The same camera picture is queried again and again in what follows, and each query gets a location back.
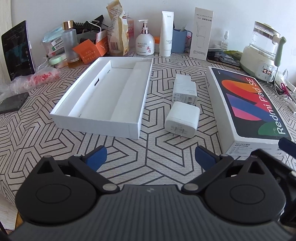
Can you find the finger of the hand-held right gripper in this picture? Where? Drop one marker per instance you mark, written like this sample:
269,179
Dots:
287,144
275,158

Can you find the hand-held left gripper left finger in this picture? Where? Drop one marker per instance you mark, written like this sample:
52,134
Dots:
98,155

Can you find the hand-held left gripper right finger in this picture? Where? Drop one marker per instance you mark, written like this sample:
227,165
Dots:
204,156

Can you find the white charger with prongs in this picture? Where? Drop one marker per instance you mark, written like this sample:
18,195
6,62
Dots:
182,115

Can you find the colourful printed box lid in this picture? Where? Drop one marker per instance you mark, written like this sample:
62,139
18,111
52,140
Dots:
249,104

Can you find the white cardboard box tray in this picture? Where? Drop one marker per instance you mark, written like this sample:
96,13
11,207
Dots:
104,92

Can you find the small white charger box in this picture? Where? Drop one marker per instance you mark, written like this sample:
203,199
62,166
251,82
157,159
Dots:
185,89

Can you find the geometric patterned desktop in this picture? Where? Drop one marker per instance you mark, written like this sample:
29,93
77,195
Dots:
161,150

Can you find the red scissors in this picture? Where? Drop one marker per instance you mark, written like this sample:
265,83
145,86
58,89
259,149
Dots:
283,88

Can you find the white power plug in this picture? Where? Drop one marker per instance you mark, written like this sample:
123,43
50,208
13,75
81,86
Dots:
290,84

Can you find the cream electric glass kettle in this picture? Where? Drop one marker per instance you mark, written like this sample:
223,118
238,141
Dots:
256,55

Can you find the peach case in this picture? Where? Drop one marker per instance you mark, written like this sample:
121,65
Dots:
62,65

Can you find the phone in patterned case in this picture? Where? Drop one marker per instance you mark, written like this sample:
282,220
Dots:
222,59

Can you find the plastic bag with red pieces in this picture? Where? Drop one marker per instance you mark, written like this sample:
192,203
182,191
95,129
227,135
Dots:
34,80

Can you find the dark grey flat pad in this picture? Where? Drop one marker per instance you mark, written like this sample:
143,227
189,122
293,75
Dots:
12,102

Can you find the green packet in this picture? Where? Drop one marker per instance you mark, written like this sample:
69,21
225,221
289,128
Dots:
234,55

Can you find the mint green case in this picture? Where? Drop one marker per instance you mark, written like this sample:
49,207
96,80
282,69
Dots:
56,60

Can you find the orange carton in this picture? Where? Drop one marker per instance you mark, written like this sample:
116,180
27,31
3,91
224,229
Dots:
92,51

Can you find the frosted bottle with gold cap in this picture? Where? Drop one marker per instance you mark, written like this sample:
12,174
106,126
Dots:
71,46

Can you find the small clear spray bottle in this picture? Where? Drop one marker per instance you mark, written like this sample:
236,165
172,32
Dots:
224,42

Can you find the blue pen holder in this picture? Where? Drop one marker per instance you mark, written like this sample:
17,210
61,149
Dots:
179,40

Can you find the white pump bottle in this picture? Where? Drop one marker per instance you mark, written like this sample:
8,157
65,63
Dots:
144,44

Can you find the orange jar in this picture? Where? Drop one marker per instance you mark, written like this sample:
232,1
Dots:
157,45

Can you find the tall white carton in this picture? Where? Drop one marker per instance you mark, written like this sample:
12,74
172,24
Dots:
200,34

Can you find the bag of face masks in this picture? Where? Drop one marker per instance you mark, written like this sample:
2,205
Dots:
53,37

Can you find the brown paper bag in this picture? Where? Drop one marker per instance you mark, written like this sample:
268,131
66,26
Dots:
118,30

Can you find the white squeeze tube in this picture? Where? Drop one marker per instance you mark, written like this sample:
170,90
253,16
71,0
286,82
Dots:
166,34

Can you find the black comb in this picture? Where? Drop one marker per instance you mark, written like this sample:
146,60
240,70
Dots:
85,24

